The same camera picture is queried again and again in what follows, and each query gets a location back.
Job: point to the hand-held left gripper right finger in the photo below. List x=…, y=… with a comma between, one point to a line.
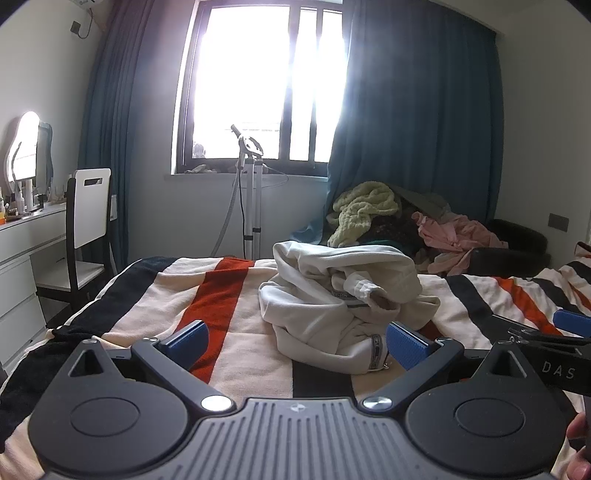
x=408, y=344

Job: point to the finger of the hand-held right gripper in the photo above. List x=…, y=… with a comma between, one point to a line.
x=575, y=321
x=554, y=341

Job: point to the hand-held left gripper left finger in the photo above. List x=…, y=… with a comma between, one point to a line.
x=187, y=344

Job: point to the white sweatshirt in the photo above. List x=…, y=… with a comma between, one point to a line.
x=314, y=314

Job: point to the person's right hand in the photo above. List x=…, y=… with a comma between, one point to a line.
x=576, y=427

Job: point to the striped blanket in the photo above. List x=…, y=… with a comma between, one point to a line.
x=249, y=332

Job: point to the dark sofa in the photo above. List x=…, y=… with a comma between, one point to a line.
x=517, y=235

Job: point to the dark patterned garment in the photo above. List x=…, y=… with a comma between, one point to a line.
x=392, y=230

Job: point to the pink garment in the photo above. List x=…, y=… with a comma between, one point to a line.
x=452, y=235

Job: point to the grey-olive garment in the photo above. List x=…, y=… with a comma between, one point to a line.
x=420, y=198

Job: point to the blue cloth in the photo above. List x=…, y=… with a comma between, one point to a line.
x=311, y=233

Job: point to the yellow-green knit blanket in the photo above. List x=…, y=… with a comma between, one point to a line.
x=360, y=203

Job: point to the standing garment steamer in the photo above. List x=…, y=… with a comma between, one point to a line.
x=255, y=203

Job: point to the white and black chair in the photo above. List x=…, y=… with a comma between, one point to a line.
x=90, y=207

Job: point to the grey windowsill ornament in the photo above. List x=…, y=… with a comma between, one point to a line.
x=201, y=169

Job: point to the white dressing desk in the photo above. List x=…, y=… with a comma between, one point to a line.
x=18, y=286

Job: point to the white bottle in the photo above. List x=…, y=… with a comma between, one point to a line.
x=22, y=203
x=30, y=194

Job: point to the blue curtain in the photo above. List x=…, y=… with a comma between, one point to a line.
x=115, y=115
x=415, y=115

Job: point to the wavy dark framed mirror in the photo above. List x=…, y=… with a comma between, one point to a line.
x=45, y=157

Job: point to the lit vanity mirror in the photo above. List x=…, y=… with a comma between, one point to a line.
x=25, y=147

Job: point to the black framed window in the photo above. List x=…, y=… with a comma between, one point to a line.
x=240, y=69

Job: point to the dark wall switch panel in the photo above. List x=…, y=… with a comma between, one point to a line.
x=557, y=221

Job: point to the black wall plug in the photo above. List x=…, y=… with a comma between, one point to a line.
x=75, y=26

